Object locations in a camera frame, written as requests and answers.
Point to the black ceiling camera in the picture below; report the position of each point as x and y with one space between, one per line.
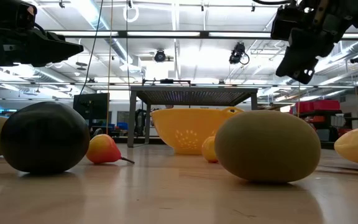
357 59

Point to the yellow plastic colander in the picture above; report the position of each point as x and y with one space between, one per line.
185 127

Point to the black monitor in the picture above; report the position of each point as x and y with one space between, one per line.
90 105

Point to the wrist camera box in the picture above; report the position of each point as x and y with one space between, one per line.
5 15
286 23

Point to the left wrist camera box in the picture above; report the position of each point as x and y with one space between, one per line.
5 15

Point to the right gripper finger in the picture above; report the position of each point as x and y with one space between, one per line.
297 67

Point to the dark green avocado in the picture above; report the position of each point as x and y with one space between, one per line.
43 137

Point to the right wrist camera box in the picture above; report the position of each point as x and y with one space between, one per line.
286 23

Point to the storage shelf with red bins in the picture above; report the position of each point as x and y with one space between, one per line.
317 106

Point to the round black camera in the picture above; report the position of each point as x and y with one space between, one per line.
159 56

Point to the black overhead light bar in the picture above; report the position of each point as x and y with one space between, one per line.
205 34

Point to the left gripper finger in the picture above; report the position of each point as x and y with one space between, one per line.
54 49
56 35

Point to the red-yellow pear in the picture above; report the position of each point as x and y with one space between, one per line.
102 151

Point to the grey perforated metal riser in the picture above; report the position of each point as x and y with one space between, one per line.
191 96

